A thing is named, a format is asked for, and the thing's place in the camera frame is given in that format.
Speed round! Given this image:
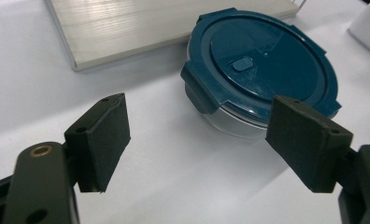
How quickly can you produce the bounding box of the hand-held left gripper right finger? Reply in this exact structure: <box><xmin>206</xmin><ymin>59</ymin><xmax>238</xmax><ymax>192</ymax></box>
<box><xmin>264</xmin><ymin>94</ymin><xmax>354</xmax><ymax>194</ymax></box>

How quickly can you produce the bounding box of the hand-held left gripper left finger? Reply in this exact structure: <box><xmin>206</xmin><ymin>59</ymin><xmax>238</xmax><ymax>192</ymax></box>
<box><xmin>64</xmin><ymin>92</ymin><xmax>132</xmax><ymax>194</ymax></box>

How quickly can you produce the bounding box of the round glass container blue lid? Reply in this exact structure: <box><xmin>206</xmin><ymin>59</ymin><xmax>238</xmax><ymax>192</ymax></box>
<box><xmin>179</xmin><ymin>7</ymin><xmax>343</xmax><ymax>140</ymax></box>

